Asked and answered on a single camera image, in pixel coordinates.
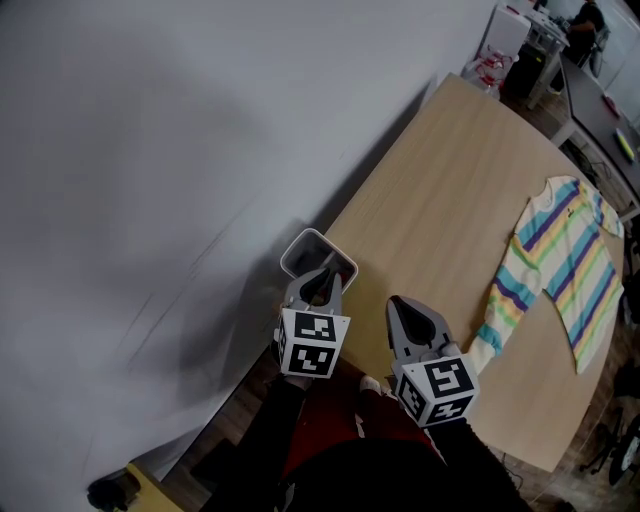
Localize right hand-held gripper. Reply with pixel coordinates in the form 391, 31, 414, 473
385, 294, 481, 430

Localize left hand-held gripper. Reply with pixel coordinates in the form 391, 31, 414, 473
273, 267, 352, 381

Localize white plastic box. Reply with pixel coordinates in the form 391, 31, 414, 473
279, 227, 360, 297

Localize person's right forearm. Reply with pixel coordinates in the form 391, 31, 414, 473
424, 417, 524, 512

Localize person's left forearm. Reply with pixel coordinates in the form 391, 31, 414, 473
267, 373, 315, 451

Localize person's white shoe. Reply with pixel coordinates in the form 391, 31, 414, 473
359, 375, 396, 401

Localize person's legs in red shorts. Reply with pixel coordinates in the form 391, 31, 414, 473
280, 357, 447, 482

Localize striped long-sleeve shirt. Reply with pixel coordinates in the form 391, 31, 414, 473
468, 174, 626, 376

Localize person's black top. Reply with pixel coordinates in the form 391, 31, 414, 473
198, 438, 501, 512

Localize black office chair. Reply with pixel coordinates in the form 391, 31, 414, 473
578, 357, 640, 489

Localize yellow board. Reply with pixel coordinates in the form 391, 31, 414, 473
123, 462, 187, 512

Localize red and white plastic parts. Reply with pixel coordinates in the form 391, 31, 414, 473
464, 43, 520, 90

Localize dark grey desk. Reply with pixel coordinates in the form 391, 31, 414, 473
549, 52, 640, 211

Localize black computer tower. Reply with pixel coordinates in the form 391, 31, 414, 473
502, 43, 549, 100

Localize yellow tool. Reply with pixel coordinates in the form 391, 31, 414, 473
614, 127, 637, 163

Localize black round object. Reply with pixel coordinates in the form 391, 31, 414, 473
86, 468, 144, 512

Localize white cabinet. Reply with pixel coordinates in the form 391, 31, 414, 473
485, 3, 533, 57

